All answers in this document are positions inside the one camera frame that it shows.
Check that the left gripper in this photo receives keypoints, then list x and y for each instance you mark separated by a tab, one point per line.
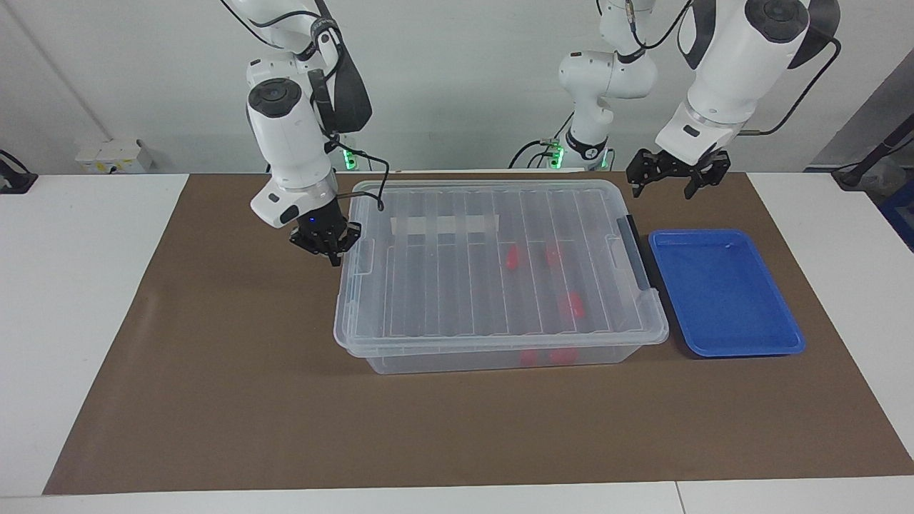
685	170

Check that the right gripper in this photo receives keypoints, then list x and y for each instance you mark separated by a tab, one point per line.
321	218

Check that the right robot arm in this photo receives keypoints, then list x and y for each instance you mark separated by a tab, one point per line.
289	135

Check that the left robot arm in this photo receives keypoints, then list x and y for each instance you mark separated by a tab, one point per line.
735	64

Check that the clear plastic storage box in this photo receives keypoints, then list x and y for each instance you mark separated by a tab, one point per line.
443	363

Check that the white power box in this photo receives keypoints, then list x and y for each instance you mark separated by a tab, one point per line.
114	157

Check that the blue plastic tray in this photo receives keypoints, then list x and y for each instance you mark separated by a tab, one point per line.
721	293

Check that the black stand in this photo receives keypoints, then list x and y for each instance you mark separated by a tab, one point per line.
867	153
14	178

